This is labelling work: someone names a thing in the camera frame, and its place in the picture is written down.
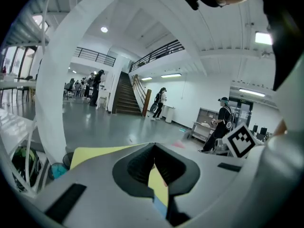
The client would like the white metal shelf rack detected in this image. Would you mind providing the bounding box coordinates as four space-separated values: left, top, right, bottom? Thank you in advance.
0 0 52 200

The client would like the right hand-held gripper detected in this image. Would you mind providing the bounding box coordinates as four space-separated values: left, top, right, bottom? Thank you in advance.
222 122 258 159

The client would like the black mezzanine railing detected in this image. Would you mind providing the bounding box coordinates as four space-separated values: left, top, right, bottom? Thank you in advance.
73 39 186 73

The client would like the empty black mesh wastebasket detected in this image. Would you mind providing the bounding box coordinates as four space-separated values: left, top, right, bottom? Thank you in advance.
62 152 75 170

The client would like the pink cloth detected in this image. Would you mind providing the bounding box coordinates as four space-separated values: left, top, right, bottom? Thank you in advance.
171 140 186 150

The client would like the mesh wastebasket with blue trash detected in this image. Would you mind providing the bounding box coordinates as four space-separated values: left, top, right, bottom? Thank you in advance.
48 162 70 181

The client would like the blue notebook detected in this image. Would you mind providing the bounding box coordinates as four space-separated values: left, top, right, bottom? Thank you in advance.
153 195 168 219

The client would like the yellow-green tablecloth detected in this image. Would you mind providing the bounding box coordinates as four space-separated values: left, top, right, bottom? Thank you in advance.
69 143 170 208

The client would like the grey desk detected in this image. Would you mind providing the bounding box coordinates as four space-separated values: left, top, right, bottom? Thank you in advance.
189 107 219 143

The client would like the dark wooden staircase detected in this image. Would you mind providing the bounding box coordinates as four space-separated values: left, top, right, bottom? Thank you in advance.
111 71 153 117

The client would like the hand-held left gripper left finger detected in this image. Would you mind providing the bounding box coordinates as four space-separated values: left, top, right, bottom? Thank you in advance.
38 142 171 228

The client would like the green and black bag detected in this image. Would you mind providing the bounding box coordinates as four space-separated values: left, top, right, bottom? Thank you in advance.
11 146 42 192

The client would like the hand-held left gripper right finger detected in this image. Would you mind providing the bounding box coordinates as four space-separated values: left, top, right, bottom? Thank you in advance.
154 142 247 228

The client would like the person's black clothing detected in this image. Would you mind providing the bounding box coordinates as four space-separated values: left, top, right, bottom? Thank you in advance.
263 0 303 92

